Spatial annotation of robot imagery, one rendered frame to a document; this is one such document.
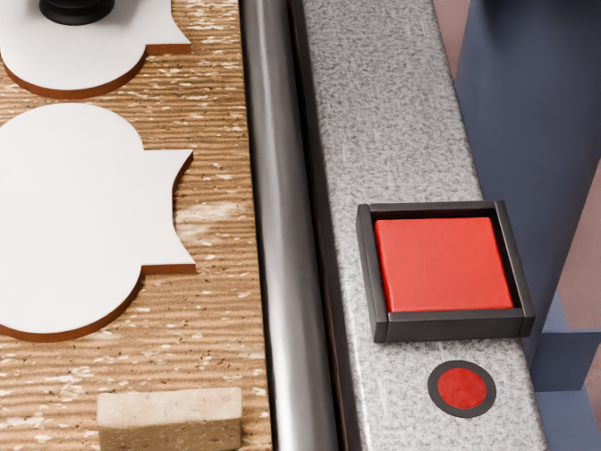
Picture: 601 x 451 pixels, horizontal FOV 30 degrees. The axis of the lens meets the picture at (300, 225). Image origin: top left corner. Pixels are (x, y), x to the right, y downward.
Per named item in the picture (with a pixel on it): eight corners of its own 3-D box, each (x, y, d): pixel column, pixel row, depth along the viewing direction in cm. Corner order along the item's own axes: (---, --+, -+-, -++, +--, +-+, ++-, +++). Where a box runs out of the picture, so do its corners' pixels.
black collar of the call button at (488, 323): (498, 221, 59) (504, 199, 57) (529, 338, 54) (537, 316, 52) (354, 225, 58) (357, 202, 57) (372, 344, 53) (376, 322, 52)
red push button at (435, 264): (486, 233, 58) (491, 215, 57) (510, 325, 54) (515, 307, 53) (371, 236, 58) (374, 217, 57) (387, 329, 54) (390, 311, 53)
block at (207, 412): (242, 419, 47) (242, 381, 45) (244, 455, 46) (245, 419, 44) (101, 425, 47) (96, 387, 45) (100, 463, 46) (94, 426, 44)
